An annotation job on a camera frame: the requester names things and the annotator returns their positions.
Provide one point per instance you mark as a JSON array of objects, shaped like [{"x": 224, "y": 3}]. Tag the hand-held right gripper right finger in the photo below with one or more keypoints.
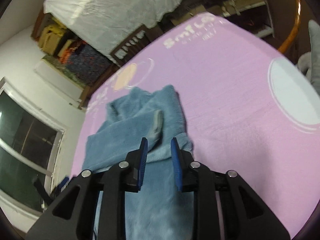
[{"x": 176, "y": 165}]

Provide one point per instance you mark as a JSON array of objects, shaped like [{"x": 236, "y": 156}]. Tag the blue red patterned box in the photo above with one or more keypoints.
[{"x": 87, "y": 62}]

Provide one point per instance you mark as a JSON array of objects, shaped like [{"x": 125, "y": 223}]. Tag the dark wooden chair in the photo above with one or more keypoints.
[{"x": 117, "y": 52}]

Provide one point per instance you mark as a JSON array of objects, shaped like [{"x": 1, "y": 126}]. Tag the stack of woven boxes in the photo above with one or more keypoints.
[{"x": 50, "y": 37}]

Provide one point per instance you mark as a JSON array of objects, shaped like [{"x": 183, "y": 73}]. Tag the grey tufted cushion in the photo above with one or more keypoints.
[{"x": 312, "y": 62}]

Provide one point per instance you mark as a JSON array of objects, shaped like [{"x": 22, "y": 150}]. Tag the round-back wooden armchair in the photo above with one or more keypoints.
[{"x": 292, "y": 30}]

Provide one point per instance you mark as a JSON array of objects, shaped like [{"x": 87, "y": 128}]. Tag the pink printed tablecloth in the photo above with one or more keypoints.
[{"x": 225, "y": 105}]

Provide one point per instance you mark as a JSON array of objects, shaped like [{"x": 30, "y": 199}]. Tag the blue fleece garment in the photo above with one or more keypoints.
[{"x": 140, "y": 110}]

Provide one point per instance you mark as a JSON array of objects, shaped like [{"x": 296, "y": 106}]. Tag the wooden shelf with mats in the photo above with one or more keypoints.
[{"x": 240, "y": 5}]

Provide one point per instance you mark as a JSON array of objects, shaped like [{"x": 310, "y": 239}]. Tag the white framed dark window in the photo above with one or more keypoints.
[{"x": 20, "y": 142}]

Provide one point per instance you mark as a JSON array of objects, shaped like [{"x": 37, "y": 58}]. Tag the white lace cloth cover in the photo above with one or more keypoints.
[{"x": 112, "y": 2}]

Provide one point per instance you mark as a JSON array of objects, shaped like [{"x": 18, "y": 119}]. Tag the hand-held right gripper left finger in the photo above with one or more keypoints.
[{"x": 142, "y": 165}]

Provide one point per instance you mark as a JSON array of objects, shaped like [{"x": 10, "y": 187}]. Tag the white leaning panel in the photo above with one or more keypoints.
[{"x": 57, "y": 82}]

